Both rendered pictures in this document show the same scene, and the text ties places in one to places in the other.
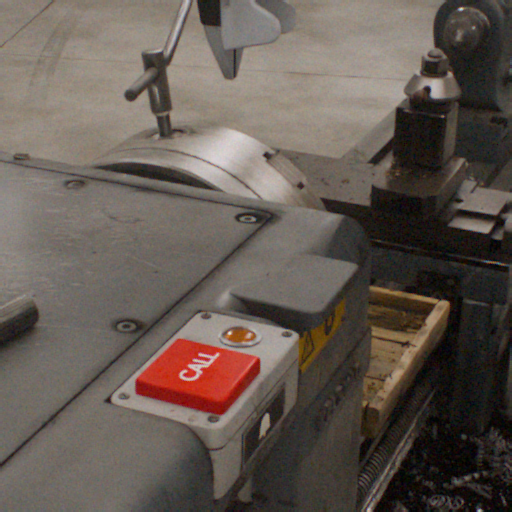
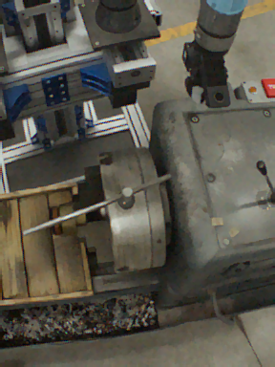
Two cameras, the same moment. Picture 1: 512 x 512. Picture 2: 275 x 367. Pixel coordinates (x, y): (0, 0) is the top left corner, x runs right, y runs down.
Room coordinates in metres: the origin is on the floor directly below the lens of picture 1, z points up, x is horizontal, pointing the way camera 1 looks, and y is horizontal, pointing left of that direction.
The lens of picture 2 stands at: (1.41, 0.39, 2.17)
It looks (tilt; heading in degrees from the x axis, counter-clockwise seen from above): 69 degrees down; 234
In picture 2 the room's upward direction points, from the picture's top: 4 degrees clockwise
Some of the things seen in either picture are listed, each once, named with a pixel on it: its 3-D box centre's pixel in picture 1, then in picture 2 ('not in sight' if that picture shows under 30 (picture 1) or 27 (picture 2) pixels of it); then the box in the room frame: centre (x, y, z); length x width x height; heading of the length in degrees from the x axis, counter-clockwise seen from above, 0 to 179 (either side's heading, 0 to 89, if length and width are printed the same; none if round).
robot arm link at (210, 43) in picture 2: not in sight; (213, 32); (0.98, 0.01, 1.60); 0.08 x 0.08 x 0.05
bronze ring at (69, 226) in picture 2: not in sight; (69, 219); (1.33, 0.01, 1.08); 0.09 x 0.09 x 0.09; 68
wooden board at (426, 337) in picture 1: (280, 334); (36, 245); (1.45, -0.03, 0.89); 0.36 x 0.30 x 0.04; 68
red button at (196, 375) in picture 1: (198, 380); (273, 88); (0.69, 0.03, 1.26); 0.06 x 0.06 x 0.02; 68
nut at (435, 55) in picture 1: (434, 61); not in sight; (1.73, -0.24, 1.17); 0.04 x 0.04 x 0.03
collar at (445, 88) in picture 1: (432, 83); not in sight; (1.73, -0.24, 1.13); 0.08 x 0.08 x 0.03
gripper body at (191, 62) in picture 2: not in sight; (206, 55); (0.97, 0.01, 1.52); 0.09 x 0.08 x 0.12; 69
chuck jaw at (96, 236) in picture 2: not in sight; (101, 248); (1.30, 0.13, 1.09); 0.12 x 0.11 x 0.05; 68
